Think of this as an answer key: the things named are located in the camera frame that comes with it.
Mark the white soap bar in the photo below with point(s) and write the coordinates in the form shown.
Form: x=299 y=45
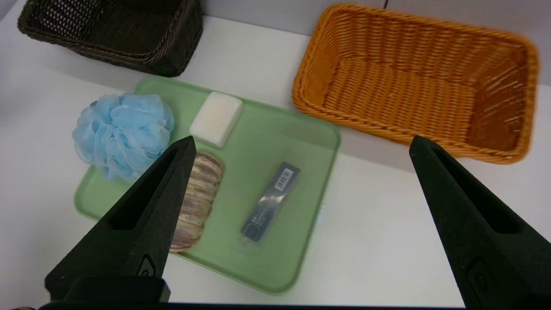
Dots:
x=216 y=118

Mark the dark brown wicker basket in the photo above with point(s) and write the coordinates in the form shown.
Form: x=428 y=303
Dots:
x=129 y=38

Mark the light green plastic tray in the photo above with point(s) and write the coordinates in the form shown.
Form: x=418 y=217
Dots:
x=267 y=142

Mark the blue mesh bath loofah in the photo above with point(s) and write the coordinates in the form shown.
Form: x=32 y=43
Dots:
x=122 y=133

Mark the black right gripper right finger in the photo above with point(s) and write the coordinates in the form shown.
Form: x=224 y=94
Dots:
x=486 y=241

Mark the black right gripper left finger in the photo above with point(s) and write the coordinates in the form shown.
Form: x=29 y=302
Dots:
x=142 y=232

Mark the orange wicker basket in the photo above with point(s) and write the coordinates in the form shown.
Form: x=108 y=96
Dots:
x=409 y=90

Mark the black item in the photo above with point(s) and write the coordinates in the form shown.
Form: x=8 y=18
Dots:
x=271 y=202

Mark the striped brown bread roll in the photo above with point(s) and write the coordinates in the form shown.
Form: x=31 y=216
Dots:
x=200 y=193

